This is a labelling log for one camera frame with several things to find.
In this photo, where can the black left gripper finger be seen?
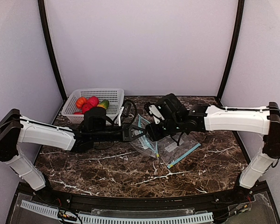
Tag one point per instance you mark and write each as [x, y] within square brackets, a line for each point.
[137, 135]
[136, 130]

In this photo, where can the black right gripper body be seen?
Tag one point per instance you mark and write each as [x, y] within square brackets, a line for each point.
[152, 131]

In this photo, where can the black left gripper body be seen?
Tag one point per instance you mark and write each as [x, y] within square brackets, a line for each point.
[126, 134]

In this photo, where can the clear zip bag yellow slider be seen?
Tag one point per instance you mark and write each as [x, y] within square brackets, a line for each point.
[143, 144]

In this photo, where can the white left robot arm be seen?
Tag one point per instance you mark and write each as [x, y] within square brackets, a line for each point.
[96, 127]

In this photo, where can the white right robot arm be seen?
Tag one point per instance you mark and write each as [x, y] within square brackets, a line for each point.
[172, 117]

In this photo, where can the clear zip bag blue zipper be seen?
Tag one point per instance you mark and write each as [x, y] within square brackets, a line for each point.
[173, 150]

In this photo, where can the orange green toy mango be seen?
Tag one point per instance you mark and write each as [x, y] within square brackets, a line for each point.
[104, 104]

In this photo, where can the white perforated plastic basket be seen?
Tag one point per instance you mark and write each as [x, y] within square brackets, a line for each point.
[114, 96]

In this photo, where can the pink toy fruit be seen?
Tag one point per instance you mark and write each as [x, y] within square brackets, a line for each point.
[93, 101]

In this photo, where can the red toy apple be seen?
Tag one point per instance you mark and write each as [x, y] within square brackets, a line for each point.
[86, 107]

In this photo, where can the orange toy pumpkin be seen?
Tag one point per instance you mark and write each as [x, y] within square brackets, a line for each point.
[80, 102]

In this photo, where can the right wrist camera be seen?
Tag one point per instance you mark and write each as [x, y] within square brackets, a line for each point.
[154, 112]

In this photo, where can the black front frame rail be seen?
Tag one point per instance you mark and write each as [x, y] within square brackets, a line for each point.
[210, 201]

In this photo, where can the white slotted cable duct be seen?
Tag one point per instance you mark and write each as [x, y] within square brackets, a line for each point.
[84, 218]

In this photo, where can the right black frame post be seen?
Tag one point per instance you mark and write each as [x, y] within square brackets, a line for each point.
[232, 49]

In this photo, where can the black frame post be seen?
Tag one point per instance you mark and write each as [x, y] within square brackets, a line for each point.
[50, 50]
[232, 49]

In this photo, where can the left black frame post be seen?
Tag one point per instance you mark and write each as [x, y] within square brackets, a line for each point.
[50, 50]

